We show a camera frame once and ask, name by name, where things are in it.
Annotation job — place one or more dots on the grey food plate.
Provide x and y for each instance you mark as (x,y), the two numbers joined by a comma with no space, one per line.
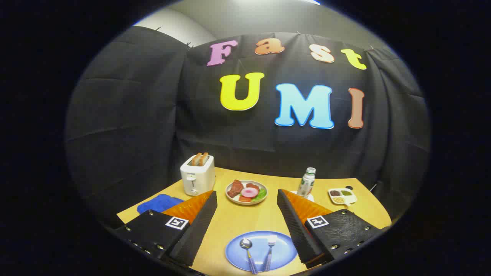
(234,200)

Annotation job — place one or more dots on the large brown meat piece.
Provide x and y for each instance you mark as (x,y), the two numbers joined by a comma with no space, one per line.
(235,188)

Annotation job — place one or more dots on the pink ham slice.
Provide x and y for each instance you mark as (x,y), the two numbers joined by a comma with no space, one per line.
(249,192)

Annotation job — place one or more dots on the red tomato slice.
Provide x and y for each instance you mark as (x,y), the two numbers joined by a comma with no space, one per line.
(244,199)

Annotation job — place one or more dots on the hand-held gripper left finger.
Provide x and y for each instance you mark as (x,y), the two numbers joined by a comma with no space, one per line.
(199,226)

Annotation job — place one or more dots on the green lettuce leaf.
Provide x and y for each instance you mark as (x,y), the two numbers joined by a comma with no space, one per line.
(261,195)

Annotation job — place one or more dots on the blue plate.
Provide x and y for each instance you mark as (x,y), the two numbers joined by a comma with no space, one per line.
(285,249)

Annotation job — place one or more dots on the white toaster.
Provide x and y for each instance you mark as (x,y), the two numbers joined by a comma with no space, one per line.
(197,178)

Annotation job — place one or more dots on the white green drink bottle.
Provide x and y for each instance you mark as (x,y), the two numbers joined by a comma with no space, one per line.
(306,186)

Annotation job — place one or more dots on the toast slice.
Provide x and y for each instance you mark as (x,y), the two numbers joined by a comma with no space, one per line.
(204,158)
(196,158)

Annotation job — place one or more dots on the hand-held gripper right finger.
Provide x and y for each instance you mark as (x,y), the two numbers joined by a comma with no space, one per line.
(293,226)

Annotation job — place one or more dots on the white square coaster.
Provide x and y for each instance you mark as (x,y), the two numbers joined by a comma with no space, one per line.
(310,198)

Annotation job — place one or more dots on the white divided condiment dish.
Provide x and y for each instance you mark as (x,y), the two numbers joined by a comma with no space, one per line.
(342,196)

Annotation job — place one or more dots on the blue folded towel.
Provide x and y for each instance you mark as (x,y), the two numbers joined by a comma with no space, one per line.
(157,203)

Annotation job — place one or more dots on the small brown meat piece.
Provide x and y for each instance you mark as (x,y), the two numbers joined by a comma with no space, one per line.
(253,186)

